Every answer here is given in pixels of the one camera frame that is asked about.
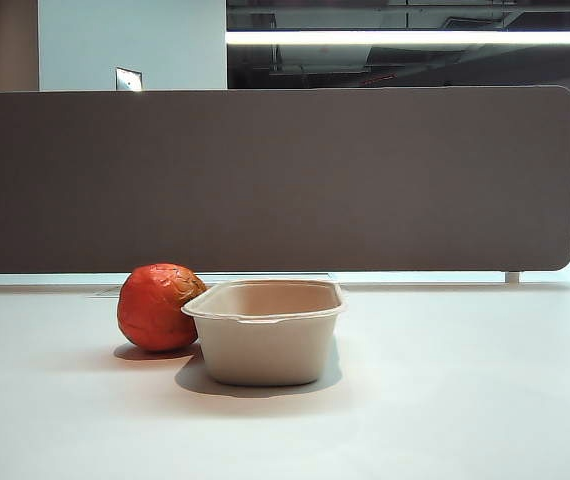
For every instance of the beige paper lunchbox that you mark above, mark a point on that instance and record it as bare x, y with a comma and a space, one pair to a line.
265, 340

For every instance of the orange fruit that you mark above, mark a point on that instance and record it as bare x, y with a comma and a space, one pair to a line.
152, 310

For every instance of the white divider support leg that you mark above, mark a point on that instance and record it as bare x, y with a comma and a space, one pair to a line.
512, 277

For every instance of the white wall plate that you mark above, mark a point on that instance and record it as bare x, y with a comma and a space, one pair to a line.
129, 79

